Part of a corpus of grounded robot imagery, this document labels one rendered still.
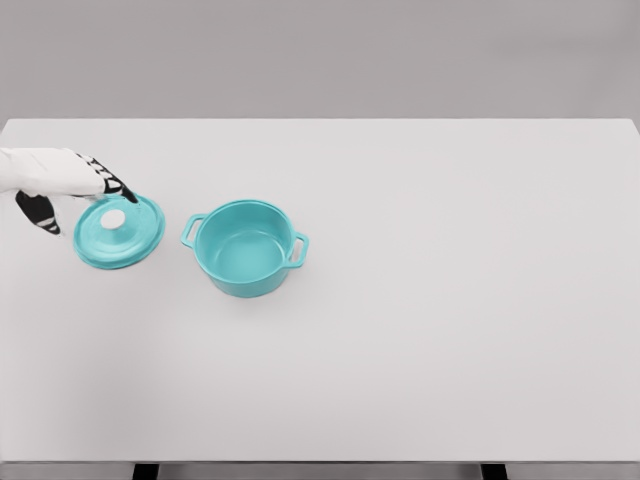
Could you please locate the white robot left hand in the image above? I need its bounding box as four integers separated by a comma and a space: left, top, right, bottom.
0, 147, 140, 238

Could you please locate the teal pot lid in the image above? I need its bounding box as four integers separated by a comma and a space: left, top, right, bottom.
73, 193, 167, 271

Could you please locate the teal pot with handles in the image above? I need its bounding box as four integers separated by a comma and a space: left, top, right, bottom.
180, 199, 310, 299

